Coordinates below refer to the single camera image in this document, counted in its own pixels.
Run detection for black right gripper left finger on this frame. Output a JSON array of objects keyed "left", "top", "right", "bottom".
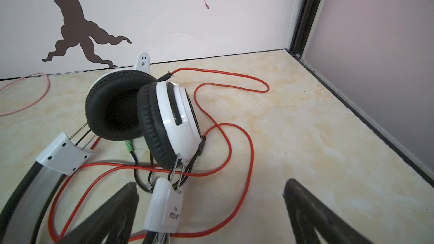
[{"left": 58, "top": 182, "right": 139, "bottom": 244}]

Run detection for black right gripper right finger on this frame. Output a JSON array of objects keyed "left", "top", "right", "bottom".
[{"left": 283, "top": 178, "right": 371, "bottom": 244}]

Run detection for white black headphones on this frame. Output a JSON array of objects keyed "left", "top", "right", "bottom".
[{"left": 1, "top": 53, "right": 205, "bottom": 244}]

